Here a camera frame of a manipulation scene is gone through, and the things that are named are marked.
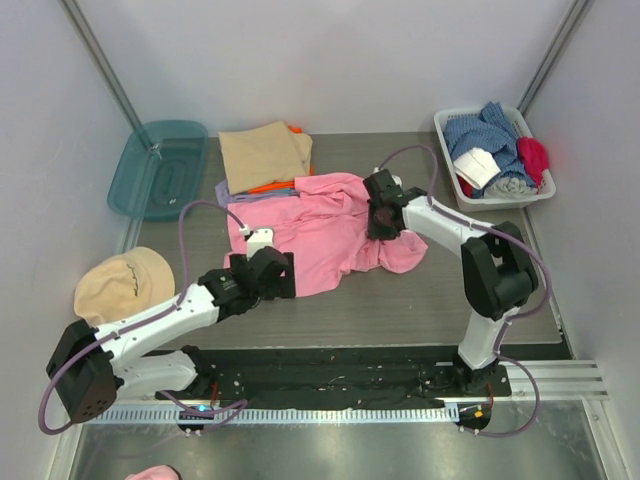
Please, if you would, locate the pink t shirt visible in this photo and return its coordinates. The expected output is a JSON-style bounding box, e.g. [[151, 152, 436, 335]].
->
[[228, 173, 428, 297]]

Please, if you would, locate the teal t shirt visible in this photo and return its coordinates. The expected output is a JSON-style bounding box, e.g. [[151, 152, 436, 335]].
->
[[236, 188, 297, 199]]

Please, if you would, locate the orange t shirt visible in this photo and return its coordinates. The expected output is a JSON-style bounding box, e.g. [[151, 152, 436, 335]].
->
[[248, 123, 314, 192]]

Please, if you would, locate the lavender t shirt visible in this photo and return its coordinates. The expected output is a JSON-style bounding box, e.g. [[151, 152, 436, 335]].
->
[[215, 180, 280, 207]]

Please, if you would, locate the beige t shirt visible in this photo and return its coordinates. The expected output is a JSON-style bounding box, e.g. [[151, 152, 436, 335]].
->
[[218, 121, 313, 194]]

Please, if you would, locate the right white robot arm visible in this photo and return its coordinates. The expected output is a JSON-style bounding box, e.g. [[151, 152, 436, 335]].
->
[[363, 169, 539, 395]]

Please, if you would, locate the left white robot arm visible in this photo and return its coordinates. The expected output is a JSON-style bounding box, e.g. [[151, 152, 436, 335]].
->
[[38, 247, 296, 434]]

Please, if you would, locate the red cloth in basket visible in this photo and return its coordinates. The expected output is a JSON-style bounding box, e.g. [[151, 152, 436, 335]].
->
[[457, 176, 474, 198]]

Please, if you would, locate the white cloth in basket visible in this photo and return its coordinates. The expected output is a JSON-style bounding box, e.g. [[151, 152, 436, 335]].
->
[[453, 147, 501, 190]]

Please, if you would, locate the grey cloth in basket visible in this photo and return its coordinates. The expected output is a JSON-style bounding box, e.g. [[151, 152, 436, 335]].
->
[[483, 176, 538, 200]]

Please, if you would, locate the blue checked shirt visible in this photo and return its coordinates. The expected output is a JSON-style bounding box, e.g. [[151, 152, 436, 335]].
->
[[444, 102, 536, 191]]

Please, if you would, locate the teal plastic bin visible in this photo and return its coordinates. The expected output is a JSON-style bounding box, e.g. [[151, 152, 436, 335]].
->
[[107, 120, 209, 222]]

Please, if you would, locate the beige crumpled cloth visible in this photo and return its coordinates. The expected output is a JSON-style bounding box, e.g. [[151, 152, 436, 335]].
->
[[73, 247, 175, 326]]

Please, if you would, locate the magenta cloth in basket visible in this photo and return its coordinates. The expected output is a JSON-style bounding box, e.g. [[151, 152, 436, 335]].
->
[[516, 137, 549, 187]]

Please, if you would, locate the white plastic basket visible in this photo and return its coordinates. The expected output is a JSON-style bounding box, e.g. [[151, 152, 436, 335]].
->
[[434, 102, 556, 212]]

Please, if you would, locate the pink cloth at bottom edge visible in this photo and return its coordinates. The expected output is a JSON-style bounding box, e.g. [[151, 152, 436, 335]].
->
[[125, 465, 181, 480]]

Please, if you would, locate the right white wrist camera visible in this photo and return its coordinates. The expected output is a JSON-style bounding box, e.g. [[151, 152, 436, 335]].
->
[[373, 167, 402, 187]]

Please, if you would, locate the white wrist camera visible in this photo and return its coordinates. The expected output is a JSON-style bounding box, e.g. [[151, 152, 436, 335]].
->
[[239, 225, 274, 259], [373, 167, 402, 187]]

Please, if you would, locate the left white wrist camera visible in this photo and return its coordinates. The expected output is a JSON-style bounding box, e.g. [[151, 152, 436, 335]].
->
[[239, 225, 274, 259]]

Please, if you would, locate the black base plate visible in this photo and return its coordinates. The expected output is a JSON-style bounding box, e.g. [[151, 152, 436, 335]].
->
[[169, 346, 512, 410]]

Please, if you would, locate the white slotted cable duct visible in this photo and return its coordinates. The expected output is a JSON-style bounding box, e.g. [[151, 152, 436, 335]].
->
[[90, 404, 459, 427]]

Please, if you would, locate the right aluminium frame post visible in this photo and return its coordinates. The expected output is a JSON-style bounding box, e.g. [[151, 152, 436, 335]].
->
[[517, 0, 595, 116]]

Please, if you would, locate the aluminium frame post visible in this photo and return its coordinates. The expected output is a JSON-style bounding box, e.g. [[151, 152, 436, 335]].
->
[[59, 0, 142, 130], [517, 0, 595, 116]]

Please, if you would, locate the aluminium rail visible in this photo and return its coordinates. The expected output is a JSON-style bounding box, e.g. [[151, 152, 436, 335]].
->
[[506, 360, 609, 401]]

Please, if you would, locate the left aluminium frame post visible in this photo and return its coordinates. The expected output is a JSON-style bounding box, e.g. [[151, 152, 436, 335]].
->
[[59, 0, 142, 130]]

